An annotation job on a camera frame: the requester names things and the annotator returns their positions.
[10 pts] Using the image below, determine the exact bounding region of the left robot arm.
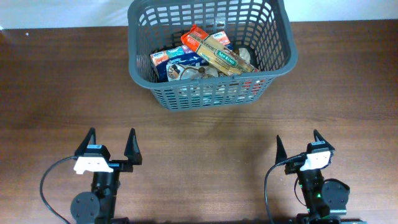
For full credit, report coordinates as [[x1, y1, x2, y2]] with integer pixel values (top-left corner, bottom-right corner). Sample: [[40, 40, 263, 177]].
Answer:
[[70, 128, 142, 224]]

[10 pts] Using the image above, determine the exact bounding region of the grey plastic basket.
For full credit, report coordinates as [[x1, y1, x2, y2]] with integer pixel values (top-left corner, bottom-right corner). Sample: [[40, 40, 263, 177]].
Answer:
[[127, 0, 298, 111]]

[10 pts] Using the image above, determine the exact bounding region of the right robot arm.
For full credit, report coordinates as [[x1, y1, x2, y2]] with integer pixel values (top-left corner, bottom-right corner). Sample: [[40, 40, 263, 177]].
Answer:
[[275, 130, 363, 224]]

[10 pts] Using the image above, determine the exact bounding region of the Kleenex tissue multipack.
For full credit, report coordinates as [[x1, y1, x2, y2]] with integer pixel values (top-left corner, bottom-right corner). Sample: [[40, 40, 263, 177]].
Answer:
[[150, 45, 225, 82]]

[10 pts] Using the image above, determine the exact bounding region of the red San Remo spaghetti pack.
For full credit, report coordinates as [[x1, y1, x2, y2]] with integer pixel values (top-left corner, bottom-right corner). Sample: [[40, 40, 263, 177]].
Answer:
[[180, 24, 259, 76]]

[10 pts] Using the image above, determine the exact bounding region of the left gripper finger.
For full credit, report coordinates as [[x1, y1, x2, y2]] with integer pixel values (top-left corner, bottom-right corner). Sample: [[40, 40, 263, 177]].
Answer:
[[75, 128, 96, 156], [124, 128, 142, 165]]

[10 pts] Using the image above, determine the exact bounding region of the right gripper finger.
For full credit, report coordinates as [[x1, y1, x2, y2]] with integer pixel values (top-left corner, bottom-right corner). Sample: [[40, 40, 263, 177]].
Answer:
[[275, 135, 287, 164], [312, 129, 330, 146]]

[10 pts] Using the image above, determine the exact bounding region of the beige snack bag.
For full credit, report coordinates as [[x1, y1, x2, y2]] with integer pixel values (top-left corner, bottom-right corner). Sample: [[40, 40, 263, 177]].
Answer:
[[166, 64, 219, 82], [233, 48, 251, 63]]

